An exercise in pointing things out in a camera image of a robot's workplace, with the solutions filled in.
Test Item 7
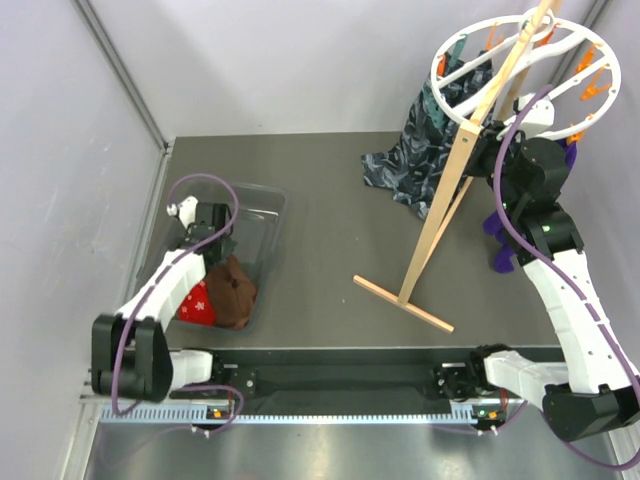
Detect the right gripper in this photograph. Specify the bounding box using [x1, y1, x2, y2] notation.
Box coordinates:
[457, 120, 526, 213]

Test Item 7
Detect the dark patterned sock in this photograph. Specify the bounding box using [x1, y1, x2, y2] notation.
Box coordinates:
[360, 49, 496, 221]

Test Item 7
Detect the white round sock hanger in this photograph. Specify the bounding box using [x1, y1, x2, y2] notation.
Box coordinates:
[428, 8, 622, 141]

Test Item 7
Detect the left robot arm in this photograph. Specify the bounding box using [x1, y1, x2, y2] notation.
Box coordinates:
[90, 196, 239, 403]

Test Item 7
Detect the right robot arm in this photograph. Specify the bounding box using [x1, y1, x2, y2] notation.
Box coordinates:
[466, 92, 639, 442]

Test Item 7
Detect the wooden hanger stand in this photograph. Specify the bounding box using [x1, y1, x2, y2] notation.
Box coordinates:
[353, 1, 562, 334]

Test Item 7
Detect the brown sock in bin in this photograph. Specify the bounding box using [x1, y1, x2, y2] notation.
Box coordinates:
[204, 255, 257, 331]

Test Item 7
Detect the clear plastic bin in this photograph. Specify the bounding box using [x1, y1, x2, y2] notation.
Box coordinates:
[119, 174, 287, 336]

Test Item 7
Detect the red snowflake sock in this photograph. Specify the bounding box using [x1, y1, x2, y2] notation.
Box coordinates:
[177, 280, 217, 327]

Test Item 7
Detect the purple sock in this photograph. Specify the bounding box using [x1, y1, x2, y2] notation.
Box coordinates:
[482, 139, 578, 274]

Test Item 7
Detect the teal clothespin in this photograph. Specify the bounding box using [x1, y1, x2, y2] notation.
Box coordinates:
[446, 34, 468, 73]

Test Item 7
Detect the orange clothespin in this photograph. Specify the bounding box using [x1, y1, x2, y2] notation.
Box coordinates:
[580, 67, 612, 101]

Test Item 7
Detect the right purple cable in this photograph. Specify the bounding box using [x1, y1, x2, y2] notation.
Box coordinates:
[492, 83, 640, 471]

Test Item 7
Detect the aluminium frame rail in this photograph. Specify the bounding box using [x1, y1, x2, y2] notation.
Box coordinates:
[59, 363, 640, 480]

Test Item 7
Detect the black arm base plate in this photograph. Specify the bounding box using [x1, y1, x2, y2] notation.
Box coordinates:
[211, 364, 495, 401]

